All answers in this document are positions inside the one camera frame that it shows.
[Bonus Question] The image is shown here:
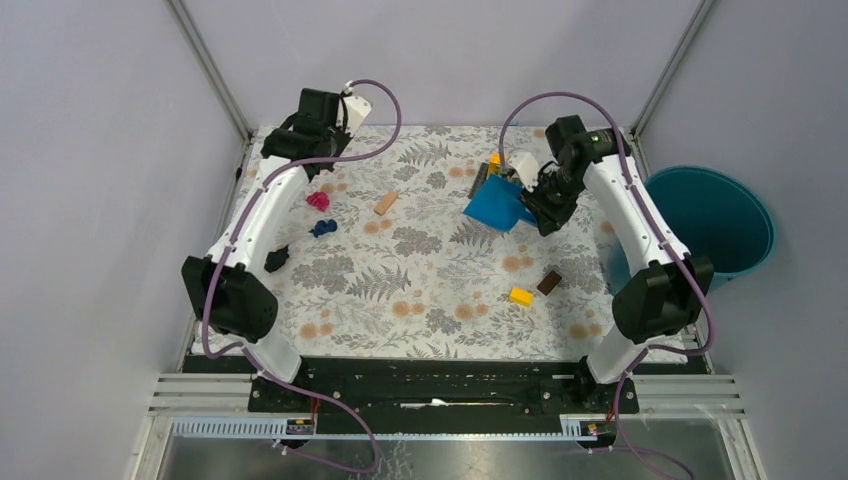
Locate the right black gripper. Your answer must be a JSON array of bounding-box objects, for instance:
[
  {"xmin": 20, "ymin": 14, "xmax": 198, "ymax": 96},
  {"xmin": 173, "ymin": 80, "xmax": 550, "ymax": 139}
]
[{"xmin": 518, "ymin": 168, "xmax": 586, "ymax": 238}]

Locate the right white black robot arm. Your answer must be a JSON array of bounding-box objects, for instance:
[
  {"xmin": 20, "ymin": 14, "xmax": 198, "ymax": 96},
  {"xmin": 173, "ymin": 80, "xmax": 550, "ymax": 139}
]
[{"xmin": 509, "ymin": 115, "xmax": 714, "ymax": 412}]

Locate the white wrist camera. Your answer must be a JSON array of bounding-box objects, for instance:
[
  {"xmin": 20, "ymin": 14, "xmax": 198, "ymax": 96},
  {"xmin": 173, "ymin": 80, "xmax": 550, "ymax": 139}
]
[
  {"xmin": 336, "ymin": 81, "xmax": 373, "ymax": 136},
  {"xmin": 509, "ymin": 150, "xmax": 540, "ymax": 192}
]

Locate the yellow block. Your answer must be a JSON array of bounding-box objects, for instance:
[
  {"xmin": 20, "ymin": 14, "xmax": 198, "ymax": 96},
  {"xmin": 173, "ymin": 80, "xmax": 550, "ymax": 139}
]
[{"xmin": 508, "ymin": 287, "xmax": 534, "ymax": 307}]

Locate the black paper scrap left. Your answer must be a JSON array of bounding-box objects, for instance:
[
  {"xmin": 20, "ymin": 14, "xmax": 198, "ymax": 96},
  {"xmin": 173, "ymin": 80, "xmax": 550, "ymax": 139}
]
[{"xmin": 264, "ymin": 246, "xmax": 290, "ymax": 273}]

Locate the dark blue paper scrap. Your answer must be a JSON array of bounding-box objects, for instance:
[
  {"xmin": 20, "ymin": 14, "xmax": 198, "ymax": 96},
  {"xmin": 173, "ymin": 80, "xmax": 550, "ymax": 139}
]
[{"xmin": 310, "ymin": 219, "xmax": 338, "ymax": 238}]

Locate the yellow lego house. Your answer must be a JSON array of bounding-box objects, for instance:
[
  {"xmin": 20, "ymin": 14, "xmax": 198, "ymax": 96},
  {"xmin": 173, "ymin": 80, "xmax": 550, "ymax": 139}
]
[{"xmin": 486, "ymin": 153, "xmax": 511, "ymax": 180}]

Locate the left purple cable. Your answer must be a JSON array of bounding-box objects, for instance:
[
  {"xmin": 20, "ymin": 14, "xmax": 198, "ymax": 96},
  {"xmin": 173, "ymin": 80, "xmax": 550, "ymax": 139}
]
[{"xmin": 201, "ymin": 79, "xmax": 403, "ymax": 475}]

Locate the teal plastic bucket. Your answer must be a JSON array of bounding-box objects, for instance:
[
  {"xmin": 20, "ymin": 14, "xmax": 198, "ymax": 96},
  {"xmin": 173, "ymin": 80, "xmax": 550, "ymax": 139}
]
[{"xmin": 640, "ymin": 166, "xmax": 777, "ymax": 300}]

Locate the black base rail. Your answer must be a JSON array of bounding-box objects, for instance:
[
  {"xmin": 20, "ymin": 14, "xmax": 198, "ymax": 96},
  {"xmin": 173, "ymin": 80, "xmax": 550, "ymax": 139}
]
[{"xmin": 248, "ymin": 357, "xmax": 640, "ymax": 435}]

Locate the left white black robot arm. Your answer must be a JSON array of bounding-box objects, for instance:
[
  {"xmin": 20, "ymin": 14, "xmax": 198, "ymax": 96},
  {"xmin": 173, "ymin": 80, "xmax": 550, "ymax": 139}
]
[{"xmin": 181, "ymin": 88, "xmax": 373, "ymax": 411}]

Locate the wooden block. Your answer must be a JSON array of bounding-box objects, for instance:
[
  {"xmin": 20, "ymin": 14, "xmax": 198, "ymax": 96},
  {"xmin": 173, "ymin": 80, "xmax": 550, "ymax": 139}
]
[{"xmin": 373, "ymin": 191, "xmax": 398, "ymax": 216}]

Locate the grey lego baseplate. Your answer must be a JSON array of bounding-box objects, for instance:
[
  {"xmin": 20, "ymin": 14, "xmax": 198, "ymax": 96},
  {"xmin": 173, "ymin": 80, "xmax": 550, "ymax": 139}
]
[{"xmin": 468, "ymin": 162, "xmax": 490, "ymax": 199}]

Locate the brown block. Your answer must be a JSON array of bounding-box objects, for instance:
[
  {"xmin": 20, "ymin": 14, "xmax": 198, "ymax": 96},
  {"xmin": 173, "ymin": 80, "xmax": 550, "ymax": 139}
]
[{"xmin": 536, "ymin": 270, "xmax": 562, "ymax": 296}]

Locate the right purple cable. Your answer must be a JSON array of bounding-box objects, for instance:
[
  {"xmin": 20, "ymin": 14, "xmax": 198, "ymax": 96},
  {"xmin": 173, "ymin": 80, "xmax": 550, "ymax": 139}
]
[{"xmin": 498, "ymin": 91, "xmax": 718, "ymax": 480}]

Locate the purple cable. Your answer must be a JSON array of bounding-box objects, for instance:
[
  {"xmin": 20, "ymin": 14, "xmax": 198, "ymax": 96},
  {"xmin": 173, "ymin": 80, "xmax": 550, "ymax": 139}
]
[
  {"xmin": 498, "ymin": 91, "xmax": 718, "ymax": 480},
  {"xmin": 201, "ymin": 79, "xmax": 403, "ymax": 475}
]

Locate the small magenta paper scrap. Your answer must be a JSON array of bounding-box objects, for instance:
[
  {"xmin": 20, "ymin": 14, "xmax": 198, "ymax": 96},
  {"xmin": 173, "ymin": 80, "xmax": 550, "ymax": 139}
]
[{"xmin": 306, "ymin": 191, "xmax": 330, "ymax": 212}]

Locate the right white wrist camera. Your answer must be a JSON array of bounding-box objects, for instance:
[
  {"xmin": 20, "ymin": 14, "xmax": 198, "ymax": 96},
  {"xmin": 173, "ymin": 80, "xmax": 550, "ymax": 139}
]
[{"xmin": 509, "ymin": 150, "xmax": 540, "ymax": 192}]

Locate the blue dustpan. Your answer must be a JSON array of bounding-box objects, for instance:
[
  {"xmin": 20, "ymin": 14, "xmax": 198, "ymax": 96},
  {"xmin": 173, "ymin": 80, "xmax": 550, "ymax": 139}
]
[{"xmin": 463, "ymin": 176, "xmax": 537, "ymax": 232}]

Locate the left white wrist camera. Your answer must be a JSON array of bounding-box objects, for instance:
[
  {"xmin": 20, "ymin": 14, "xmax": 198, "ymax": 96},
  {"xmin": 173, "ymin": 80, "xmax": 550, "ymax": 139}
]
[{"xmin": 336, "ymin": 81, "xmax": 373, "ymax": 136}]

